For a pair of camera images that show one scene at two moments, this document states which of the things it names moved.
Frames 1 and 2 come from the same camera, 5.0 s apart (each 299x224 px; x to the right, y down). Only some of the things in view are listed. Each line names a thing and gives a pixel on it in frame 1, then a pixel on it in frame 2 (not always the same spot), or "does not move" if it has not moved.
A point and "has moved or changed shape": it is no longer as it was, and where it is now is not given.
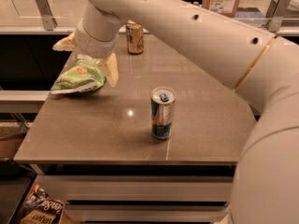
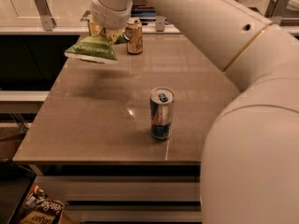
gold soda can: (135, 37) does not move
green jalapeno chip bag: (87, 75) has moved or changed shape
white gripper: (91, 46) to (109, 19)
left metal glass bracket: (49, 21) does not move
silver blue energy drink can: (163, 102) does not move
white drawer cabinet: (141, 193) does not move
